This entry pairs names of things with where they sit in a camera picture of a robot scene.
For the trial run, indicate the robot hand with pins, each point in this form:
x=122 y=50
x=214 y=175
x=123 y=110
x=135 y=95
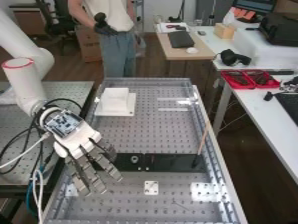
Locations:
x=74 y=138

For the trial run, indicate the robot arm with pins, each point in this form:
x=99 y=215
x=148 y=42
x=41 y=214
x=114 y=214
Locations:
x=25 y=80

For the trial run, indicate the large metal nut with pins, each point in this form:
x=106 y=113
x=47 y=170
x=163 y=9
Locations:
x=134 y=160

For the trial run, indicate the small white box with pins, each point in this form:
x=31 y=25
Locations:
x=115 y=100

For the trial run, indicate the small white square plate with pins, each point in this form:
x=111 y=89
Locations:
x=151 y=187

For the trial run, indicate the black plate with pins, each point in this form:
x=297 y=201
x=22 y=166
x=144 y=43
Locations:
x=174 y=163

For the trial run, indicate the cardboard box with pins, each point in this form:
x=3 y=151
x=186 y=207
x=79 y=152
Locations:
x=90 y=43

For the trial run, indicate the thin stick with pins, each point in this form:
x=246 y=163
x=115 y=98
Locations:
x=206 y=136

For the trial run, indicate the person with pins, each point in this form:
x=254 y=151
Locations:
x=117 y=43

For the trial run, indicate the clear box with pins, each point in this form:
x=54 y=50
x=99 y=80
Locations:
x=202 y=110

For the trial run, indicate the wooden desk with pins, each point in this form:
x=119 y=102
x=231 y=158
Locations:
x=187 y=56

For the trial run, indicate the black office chair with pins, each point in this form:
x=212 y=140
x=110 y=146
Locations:
x=58 y=20

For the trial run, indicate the black laptop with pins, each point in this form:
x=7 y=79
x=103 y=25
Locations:
x=180 y=39

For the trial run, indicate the red tray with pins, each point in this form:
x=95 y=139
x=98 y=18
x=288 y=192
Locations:
x=263 y=78
x=239 y=79

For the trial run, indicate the white desk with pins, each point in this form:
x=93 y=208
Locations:
x=267 y=113
x=262 y=53

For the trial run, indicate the wooden tissue box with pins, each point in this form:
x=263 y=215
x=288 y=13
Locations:
x=224 y=31

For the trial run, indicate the black keyboard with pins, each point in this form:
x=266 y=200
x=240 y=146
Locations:
x=291 y=106

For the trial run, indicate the black bag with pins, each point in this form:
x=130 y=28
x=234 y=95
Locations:
x=280 y=30

